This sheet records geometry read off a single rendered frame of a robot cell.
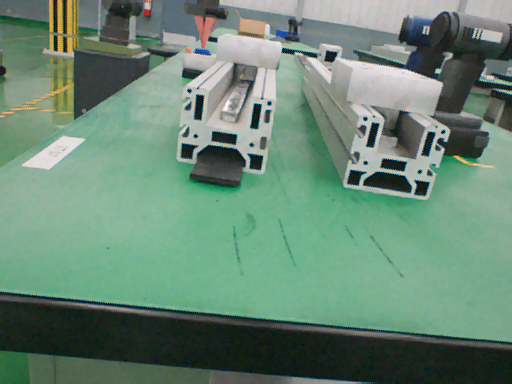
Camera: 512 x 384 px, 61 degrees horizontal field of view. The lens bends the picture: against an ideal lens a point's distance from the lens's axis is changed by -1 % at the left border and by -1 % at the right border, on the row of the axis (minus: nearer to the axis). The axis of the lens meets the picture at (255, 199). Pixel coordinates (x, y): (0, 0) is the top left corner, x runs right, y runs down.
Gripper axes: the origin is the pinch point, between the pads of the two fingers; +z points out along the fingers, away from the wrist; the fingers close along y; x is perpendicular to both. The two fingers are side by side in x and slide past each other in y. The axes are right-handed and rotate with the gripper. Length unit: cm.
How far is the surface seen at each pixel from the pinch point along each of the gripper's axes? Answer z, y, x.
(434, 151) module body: 3, 36, -68
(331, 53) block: 1, 46, 107
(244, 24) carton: -5, -4, 231
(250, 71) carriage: 1.2, 13.6, -34.3
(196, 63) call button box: 4.3, -0.7, -3.9
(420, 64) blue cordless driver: -4, 48, -20
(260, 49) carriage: -2.8, 14.8, -35.9
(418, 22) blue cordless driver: -12, 45, -20
